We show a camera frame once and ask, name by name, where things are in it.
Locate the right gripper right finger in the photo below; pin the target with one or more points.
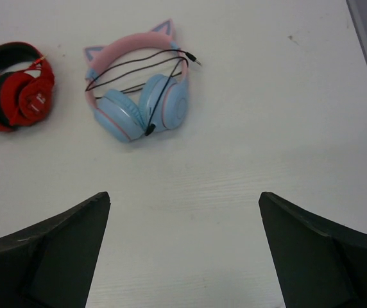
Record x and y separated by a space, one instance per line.
319 263

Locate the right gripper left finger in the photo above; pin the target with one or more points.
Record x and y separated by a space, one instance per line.
52 263

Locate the pink blue cat-ear headphones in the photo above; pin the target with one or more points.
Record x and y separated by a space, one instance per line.
154 106

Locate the red black headphones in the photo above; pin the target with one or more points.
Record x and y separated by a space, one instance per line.
26 86

